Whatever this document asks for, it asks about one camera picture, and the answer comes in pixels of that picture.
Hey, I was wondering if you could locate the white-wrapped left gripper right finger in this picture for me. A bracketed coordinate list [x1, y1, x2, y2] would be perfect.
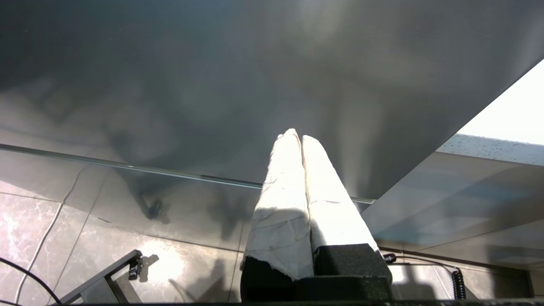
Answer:
[302, 135, 392, 280]

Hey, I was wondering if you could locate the grey base cabinet front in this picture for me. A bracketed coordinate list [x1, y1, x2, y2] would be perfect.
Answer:
[361, 151, 544, 272]

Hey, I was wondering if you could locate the coiled black cable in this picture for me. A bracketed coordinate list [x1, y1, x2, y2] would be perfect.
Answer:
[451, 269, 467, 300]

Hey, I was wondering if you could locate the white cable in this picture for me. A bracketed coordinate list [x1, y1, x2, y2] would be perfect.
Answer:
[15, 168, 88, 304]

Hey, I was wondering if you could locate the grey metal base frame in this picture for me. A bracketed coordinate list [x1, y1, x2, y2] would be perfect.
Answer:
[51, 250, 144, 304]

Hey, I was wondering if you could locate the grey tall cabinet door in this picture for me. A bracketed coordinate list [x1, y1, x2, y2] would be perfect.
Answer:
[0, 0, 544, 204]

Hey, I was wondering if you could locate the thin black cable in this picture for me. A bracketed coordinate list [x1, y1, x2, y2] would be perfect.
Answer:
[0, 257, 62, 304]

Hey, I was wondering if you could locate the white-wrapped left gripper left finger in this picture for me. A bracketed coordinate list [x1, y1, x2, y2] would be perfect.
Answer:
[241, 128, 315, 302]

